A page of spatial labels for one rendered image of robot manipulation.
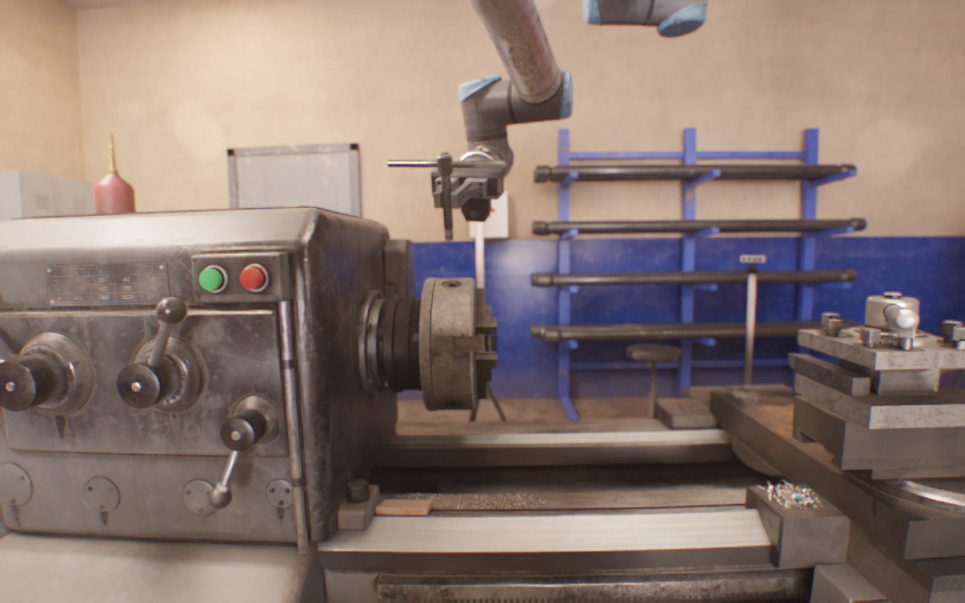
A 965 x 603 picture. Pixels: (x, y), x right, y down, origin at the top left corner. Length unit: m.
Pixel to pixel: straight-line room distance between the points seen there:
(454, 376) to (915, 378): 0.66
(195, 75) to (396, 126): 1.76
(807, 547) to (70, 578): 1.07
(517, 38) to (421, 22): 3.54
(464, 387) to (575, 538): 0.29
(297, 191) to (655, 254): 2.99
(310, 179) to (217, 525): 3.54
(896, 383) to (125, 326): 1.06
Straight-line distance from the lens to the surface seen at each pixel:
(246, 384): 0.72
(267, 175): 4.32
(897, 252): 5.19
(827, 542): 0.90
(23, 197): 4.14
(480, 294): 0.95
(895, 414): 0.79
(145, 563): 0.89
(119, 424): 0.85
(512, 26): 0.79
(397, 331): 0.84
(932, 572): 0.82
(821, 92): 4.90
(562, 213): 3.81
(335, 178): 4.10
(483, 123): 1.02
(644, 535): 0.82
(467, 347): 0.78
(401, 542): 0.80
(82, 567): 0.94
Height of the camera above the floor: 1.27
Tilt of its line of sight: 6 degrees down
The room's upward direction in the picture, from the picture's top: 1 degrees counter-clockwise
